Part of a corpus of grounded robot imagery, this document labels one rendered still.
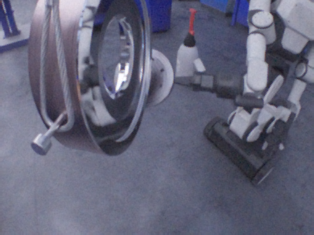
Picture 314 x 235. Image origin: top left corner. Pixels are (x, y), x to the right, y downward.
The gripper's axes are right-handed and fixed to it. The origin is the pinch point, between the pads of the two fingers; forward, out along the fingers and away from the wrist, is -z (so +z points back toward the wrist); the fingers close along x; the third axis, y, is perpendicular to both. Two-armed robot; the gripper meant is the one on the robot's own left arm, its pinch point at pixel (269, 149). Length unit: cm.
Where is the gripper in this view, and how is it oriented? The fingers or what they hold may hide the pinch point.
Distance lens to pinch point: 132.9
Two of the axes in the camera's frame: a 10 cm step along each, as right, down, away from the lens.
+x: 0.1, 3.3, -9.4
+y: 9.5, 2.8, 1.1
